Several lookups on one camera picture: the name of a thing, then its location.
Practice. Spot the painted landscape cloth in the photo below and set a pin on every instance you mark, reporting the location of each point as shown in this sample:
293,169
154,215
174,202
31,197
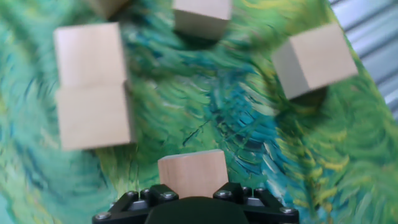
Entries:
217,109

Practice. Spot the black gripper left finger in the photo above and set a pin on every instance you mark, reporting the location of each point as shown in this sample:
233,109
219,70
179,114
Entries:
124,211

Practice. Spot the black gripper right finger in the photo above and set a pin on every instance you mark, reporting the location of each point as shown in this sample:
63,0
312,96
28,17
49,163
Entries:
270,214

